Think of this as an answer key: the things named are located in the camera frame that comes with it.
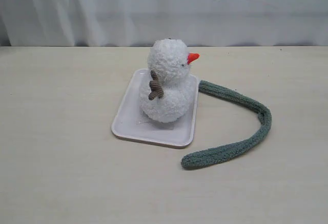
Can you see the green fleece scarf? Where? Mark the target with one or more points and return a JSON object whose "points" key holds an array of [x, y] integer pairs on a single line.
{"points": [[232, 127]]}

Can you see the white curtain backdrop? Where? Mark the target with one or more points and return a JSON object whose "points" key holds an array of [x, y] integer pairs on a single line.
{"points": [[133, 23]]}

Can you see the white rectangular tray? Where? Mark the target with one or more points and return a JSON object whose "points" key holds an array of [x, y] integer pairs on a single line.
{"points": [[130, 123]]}

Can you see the white plush snowman toy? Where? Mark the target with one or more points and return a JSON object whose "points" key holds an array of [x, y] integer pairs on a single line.
{"points": [[166, 91]]}

